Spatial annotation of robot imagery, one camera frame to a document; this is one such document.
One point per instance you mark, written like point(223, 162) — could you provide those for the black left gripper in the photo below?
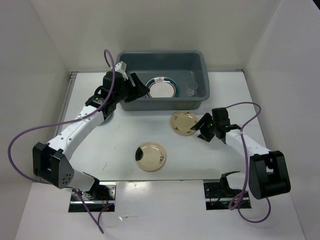
point(139, 90)

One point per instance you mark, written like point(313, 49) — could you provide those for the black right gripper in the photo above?
point(204, 135)

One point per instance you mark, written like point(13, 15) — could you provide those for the beige plate black characters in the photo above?
point(182, 122)

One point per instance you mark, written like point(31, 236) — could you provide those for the white plate green red rim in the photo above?
point(162, 87)

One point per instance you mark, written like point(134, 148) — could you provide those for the blue floral small plate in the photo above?
point(107, 119)

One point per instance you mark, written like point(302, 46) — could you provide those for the clear plastic cup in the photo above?
point(191, 88)

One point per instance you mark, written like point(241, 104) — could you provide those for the beige plate dark spot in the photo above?
point(150, 156)

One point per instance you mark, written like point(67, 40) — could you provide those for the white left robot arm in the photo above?
point(51, 160)

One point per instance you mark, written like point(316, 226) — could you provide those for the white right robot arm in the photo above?
point(267, 170)

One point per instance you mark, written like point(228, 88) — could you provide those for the grey plastic bin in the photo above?
point(182, 66)

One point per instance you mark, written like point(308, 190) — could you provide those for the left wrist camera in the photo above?
point(120, 67)

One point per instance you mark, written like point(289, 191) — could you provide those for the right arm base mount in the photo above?
point(215, 197)

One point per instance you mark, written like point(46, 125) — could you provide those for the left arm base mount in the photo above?
point(95, 204)

